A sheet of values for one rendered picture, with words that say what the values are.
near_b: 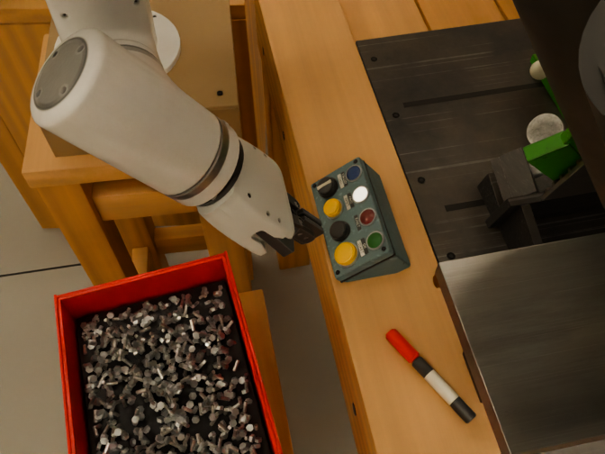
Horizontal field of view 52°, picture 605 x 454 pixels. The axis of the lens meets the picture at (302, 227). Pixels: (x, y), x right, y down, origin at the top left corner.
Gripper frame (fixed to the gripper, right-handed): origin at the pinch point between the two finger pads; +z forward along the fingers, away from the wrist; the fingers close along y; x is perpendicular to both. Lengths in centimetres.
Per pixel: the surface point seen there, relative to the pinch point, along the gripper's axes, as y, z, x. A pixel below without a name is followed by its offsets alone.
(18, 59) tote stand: -77, 1, -59
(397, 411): 19.0, 12.6, -0.5
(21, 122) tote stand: -79, 13, -75
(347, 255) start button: 0.7, 8.7, 0.5
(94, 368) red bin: 6.4, -4.4, -29.0
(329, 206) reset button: -7.0, 8.6, -0.1
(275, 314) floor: -38, 82, -58
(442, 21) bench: -45, 30, 21
